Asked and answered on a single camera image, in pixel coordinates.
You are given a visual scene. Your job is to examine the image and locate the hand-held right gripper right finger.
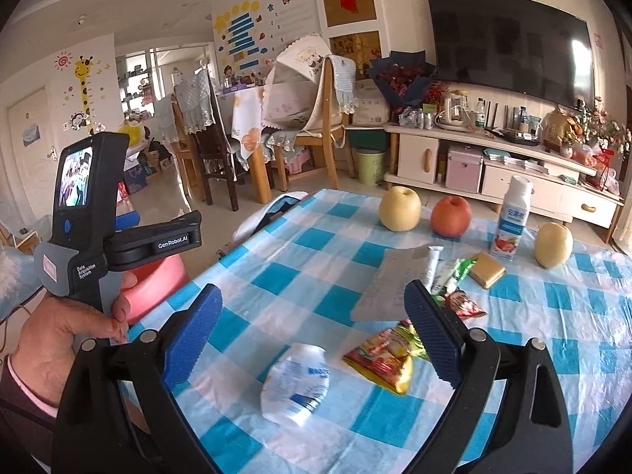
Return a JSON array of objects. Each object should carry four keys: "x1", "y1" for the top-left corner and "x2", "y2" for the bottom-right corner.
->
[{"x1": 404, "y1": 279, "x2": 574, "y2": 474}]

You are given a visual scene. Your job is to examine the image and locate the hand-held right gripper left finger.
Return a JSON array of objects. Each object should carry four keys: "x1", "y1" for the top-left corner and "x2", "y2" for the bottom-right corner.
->
[{"x1": 52, "y1": 284, "x2": 223, "y2": 474}]

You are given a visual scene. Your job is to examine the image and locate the red candy wrapper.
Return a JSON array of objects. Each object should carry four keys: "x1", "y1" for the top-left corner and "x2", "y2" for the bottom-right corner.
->
[{"x1": 442, "y1": 289, "x2": 487, "y2": 319}]

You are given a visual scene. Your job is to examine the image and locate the red yellow snack packet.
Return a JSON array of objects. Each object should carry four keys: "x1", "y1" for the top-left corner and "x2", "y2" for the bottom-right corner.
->
[{"x1": 342, "y1": 321, "x2": 430, "y2": 396}]

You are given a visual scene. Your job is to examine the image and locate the white squeeze tube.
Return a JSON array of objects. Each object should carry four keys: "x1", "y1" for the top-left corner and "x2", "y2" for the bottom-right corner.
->
[{"x1": 423, "y1": 247, "x2": 448, "y2": 293}]

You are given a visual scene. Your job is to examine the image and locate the pink plastic bucket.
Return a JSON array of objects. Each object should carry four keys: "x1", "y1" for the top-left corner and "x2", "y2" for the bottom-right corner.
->
[{"x1": 116, "y1": 254, "x2": 191, "y2": 327}]

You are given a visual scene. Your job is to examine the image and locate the green white wipes packet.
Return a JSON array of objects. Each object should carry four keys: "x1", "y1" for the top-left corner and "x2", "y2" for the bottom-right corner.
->
[{"x1": 431, "y1": 257, "x2": 477, "y2": 302}]

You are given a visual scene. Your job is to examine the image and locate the grey mailer bag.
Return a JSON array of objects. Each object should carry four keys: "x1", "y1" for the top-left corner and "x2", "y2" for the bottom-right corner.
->
[{"x1": 352, "y1": 243, "x2": 445, "y2": 324}]

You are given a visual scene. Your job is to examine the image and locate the gold box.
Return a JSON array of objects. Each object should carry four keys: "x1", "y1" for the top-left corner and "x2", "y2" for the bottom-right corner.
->
[{"x1": 468, "y1": 252, "x2": 507, "y2": 290}]

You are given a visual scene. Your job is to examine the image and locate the white milk pouch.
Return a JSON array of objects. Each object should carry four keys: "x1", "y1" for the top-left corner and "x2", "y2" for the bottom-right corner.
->
[{"x1": 260, "y1": 343, "x2": 331, "y2": 428}]

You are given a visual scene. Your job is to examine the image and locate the person's left forearm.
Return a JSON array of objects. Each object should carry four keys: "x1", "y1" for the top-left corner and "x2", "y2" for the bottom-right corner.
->
[{"x1": 0, "y1": 353, "x2": 65, "y2": 474}]

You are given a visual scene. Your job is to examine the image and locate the person's left hand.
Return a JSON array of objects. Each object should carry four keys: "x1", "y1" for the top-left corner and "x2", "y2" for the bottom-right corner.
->
[{"x1": 10, "y1": 271, "x2": 141, "y2": 408}]

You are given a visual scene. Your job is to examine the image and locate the white interior door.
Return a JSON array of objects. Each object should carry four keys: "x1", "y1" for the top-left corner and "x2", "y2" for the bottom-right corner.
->
[{"x1": 7, "y1": 86, "x2": 57, "y2": 208}]

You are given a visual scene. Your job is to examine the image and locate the red apple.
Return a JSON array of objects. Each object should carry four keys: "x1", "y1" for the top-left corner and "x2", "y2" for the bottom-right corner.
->
[{"x1": 431, "y1": 196, "x2": 472, "y2": 238}]

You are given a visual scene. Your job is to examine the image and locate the blue white checked tablecloth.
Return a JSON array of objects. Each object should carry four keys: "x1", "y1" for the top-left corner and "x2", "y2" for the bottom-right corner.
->
[{"x1": 118, "y1": 188, "x2": 632, "y2": 474}]

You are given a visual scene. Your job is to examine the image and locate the yellow pear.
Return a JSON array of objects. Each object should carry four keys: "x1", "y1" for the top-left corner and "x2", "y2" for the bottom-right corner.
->
[
  {"x1": 534, "y1": 222, "x2": 574, "y2": 270},
  {"x1": 379, "y1": 185, "x2": 422, "y2": 232}
]

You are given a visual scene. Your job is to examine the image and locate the white strawberry yogurt bottle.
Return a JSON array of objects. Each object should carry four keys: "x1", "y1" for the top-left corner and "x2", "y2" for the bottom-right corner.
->
[{"x1": 490, "y1": 175, "x2": 534, "y2": 261}]

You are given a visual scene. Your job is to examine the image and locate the white blue plastic object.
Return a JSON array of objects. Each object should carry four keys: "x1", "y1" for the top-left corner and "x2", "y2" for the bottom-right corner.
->
[{"x1": 234, "y1": 190, "x2": 309, "y2": 243}]

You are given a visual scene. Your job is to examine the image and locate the dark wooden dining chair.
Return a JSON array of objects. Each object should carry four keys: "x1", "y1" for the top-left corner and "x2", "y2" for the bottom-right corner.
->
[{"x1": 173, "y1": 74, "x2": 238, "y2": 211}]

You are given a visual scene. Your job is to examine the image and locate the pink storage case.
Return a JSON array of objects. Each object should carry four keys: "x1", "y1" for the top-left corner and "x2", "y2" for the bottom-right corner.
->
[{"x1": 446, "y1": 143, "x2": 485, "y2": 194}]

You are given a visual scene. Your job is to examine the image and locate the white tv cabinet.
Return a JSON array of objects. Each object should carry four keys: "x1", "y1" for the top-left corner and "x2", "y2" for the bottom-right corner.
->
[{"x1": 384, "y1": 121, "x2": 625, "y2": 243}]

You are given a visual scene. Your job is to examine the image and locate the green waste bin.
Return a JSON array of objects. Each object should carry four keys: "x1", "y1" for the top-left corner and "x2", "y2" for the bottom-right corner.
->
[{"x1": 355, "y1": 148, "x2": 388, "y2": 187}]

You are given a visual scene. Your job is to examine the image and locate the dining table with printed cloth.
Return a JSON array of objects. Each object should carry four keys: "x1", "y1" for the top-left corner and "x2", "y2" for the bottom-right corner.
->
[{"x1": 217, "y1": 86, "x2": 277, "y2": 203}]

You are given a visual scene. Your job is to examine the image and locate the light wooden chair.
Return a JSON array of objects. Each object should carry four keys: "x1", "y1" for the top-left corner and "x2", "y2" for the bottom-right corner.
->
[{"x1": 261, "y1": 34, "x2": 359, "y2": 193}]

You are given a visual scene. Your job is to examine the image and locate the white electric kettle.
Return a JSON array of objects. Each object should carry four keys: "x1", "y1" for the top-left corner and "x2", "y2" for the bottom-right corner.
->
[{"x1": 441, "y1": 91, "x2": 470, "y2": 132}]

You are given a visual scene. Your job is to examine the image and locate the red gift bag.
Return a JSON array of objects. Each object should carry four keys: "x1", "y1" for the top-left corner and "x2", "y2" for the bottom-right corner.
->
[{"x1": 590, "y1": 150, "x2": 618, "y2": 191}]

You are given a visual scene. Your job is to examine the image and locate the golden ornament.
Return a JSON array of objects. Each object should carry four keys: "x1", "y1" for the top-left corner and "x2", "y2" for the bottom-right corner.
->
[{"x1": 540, "y1": 109, "x2": 576, "y2": 154}]

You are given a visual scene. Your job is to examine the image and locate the white rice bag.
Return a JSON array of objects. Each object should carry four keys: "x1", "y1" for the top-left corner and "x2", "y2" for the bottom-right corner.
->
[{"x1": 353, "y1": 79, "x2": 391, "y2": 126}]

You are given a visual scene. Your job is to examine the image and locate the dark wrapped red flower bouquet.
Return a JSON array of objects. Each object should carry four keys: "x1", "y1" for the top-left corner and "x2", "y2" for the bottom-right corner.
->
[{"x1": 368, "y1": 51, "x2": 438, "y2": 109}]

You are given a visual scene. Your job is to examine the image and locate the artificial flower arrangement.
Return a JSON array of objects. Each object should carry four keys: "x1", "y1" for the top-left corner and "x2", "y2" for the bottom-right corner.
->
[{"x1": 568, "y1": 103, "x2": 632, "y2": 159}]

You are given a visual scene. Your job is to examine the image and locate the light blue knitted cloth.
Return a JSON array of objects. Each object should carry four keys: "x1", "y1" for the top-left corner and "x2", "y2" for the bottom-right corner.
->
[{"x1": 326, "y1": 54, "x2": 359, "y2": 114}]

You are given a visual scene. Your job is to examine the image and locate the white printed chair cover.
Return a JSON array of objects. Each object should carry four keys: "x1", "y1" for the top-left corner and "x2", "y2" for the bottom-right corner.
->
[{"x1": 261, "y1": 34, "x2": 331, "y2": 134}]

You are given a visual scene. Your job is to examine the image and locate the black flat screen television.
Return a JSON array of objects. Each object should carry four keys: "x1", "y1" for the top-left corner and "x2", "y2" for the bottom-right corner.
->
[{"x1": 425, "y1": 0, "x2": 596, "y2": 109}]

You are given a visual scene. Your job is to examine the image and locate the giraffe wall sticker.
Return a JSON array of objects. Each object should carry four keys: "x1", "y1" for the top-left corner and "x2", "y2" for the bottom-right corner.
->
[{"x1": 56, "y1": 52, "x2": 112, "y2": 134}]

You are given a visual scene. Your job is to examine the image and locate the blue yellow wall sticker chart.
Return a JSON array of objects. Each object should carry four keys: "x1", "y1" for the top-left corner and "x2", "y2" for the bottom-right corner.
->
[{"x1": 212, "y1": 0, "x2": 312, "y2": 75}]

